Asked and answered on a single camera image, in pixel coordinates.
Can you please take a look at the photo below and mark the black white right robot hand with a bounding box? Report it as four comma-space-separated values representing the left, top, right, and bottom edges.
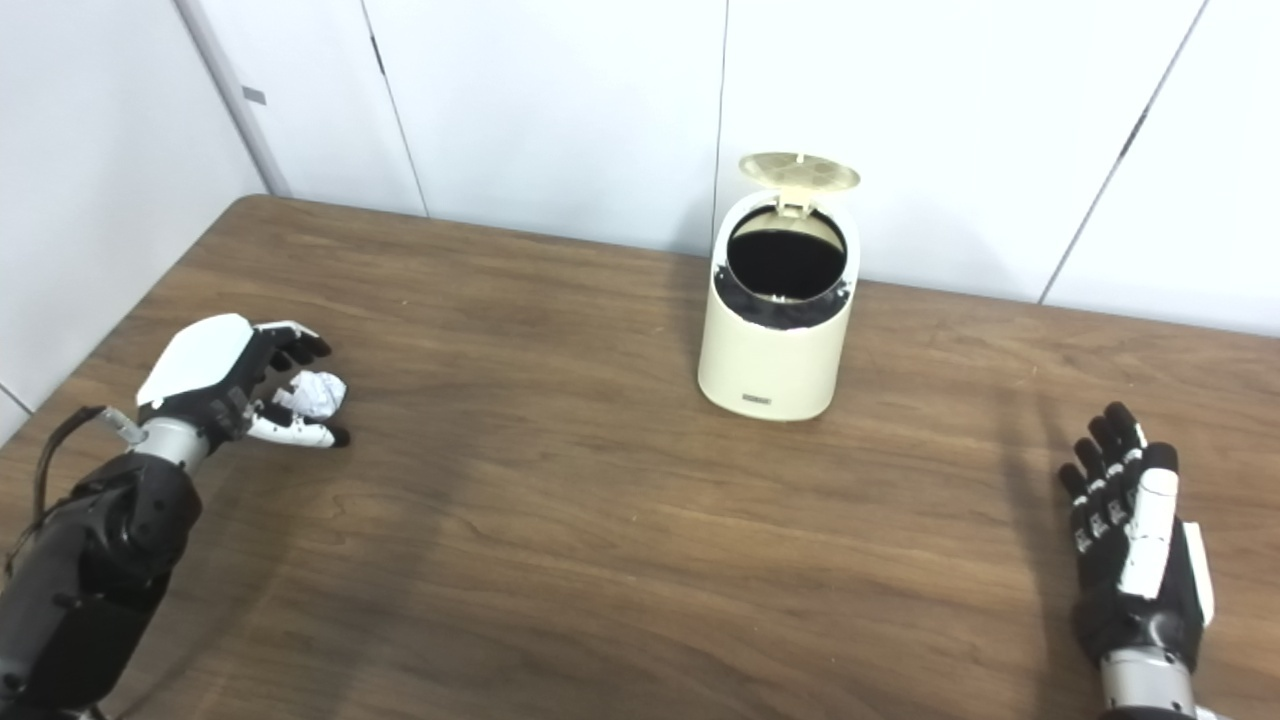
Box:
1058, 401, 1216, 671

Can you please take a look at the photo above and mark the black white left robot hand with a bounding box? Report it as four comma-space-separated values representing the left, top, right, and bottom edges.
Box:
135, 313, 351, 449

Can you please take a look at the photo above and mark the white paper ball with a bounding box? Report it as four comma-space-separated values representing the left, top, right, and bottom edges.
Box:
272, 370, 348, 419

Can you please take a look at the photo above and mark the cream round bin lid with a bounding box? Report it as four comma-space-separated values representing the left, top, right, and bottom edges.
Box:
738, 152, 861, 219

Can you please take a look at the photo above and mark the cream-colored bin body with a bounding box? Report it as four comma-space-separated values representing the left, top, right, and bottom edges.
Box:
697, 190, 861, 422

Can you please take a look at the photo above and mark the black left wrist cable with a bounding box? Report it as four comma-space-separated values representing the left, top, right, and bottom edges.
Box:
0, 405, 149, 581

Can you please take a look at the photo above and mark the gray wall corner strip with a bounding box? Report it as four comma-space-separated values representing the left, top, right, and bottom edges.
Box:
175, 0, 293, 198

